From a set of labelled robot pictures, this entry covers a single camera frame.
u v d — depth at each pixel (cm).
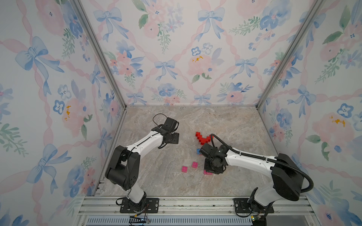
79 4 69
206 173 84
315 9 69
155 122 110
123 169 48
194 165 87
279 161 46
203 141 97
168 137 64
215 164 69
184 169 86
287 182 43
